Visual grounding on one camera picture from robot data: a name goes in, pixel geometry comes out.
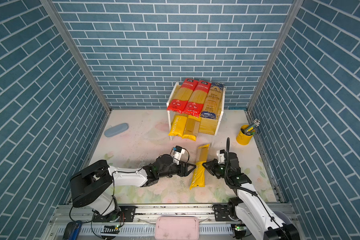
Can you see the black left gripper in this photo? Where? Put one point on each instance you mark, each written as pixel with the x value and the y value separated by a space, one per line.
pixel 186 166

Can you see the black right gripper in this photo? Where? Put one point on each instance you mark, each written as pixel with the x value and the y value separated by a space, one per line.
pixel 211 168

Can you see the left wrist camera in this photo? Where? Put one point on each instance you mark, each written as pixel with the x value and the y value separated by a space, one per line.
pixel 177 153

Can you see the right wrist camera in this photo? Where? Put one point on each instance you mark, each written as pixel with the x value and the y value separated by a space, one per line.
pixel 221 156

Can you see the wooden two-tier shelf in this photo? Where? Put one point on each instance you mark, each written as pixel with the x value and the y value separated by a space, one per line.
pixel 207 126

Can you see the blue glasses case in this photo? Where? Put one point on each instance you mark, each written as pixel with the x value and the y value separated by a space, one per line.
pixel 116 130

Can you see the blue MoliPasta spaghetti bag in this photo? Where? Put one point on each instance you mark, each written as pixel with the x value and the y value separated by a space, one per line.
pixel 212 102

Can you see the yellow pen cup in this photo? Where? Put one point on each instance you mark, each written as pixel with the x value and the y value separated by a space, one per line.
pixel 243 137

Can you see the yellow Pastatime bag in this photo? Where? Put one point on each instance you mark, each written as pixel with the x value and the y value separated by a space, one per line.
pixel 178 125
pixel 198 179

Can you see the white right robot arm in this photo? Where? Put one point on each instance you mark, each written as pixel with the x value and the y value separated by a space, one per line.
pixel 247 206

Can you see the red spaghetti bag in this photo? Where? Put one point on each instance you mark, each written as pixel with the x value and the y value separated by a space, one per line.
pixel 196 102
pixel 181 97

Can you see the blue black handled tool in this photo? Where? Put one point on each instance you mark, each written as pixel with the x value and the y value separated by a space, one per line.
pixel 72 230

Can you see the pink tray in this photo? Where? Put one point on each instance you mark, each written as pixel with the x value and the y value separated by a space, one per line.
pixel 177 228

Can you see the lavender mug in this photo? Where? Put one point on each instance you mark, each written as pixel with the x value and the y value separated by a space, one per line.
pixel 284 218

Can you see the pens in cup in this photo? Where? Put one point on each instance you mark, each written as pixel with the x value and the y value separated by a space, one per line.
pixel 250 129

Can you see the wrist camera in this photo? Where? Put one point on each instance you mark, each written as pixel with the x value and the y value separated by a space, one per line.
pixel 221 156
pixel 177 153

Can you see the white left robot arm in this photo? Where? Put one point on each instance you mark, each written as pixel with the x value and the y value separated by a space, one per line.
pixel 95 185

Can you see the yellow pasta bag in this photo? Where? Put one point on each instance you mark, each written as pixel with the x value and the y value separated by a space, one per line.
pixel 192 128

